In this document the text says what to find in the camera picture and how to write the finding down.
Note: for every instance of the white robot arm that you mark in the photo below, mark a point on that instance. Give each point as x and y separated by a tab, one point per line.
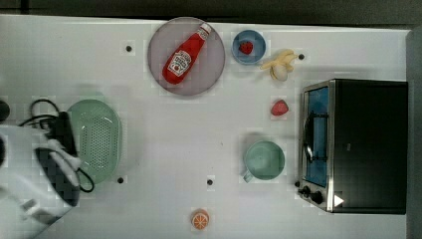
39	177

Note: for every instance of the grey round plate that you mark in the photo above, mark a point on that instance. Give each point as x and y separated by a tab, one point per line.
208	66

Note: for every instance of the red strawberry on table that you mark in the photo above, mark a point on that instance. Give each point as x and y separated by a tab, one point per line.
279	108

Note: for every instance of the mint green mug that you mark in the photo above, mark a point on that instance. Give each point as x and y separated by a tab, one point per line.
264	160

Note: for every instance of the red ketchup bottle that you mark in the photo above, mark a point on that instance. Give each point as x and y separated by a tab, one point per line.
179	64

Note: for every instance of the black toaster oven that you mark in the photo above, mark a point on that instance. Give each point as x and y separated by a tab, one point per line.
354	146

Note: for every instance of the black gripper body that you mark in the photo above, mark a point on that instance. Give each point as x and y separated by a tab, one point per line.
60	129

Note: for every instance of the peeled yellow banana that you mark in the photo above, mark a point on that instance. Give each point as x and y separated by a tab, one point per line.
281	66

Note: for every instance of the red strawberry in bowl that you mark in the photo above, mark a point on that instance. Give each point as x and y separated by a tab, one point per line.
246	47

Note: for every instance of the blue bowl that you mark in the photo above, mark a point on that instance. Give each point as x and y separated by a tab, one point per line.
259	50

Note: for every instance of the orange slice toy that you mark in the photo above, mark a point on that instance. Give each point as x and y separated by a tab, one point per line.
200	219

